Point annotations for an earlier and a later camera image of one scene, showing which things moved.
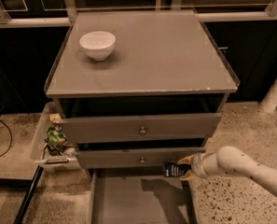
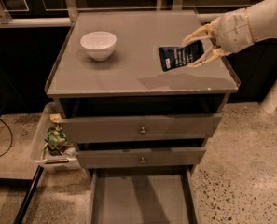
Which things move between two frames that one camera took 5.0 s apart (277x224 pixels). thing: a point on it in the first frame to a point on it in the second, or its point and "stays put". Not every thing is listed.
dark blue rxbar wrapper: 174,170 to 174,56
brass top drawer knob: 143,132 stays put
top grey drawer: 111,129 stays put
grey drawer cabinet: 134,90 stays put
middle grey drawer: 117,158 stays put
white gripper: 199,165 to 233,32
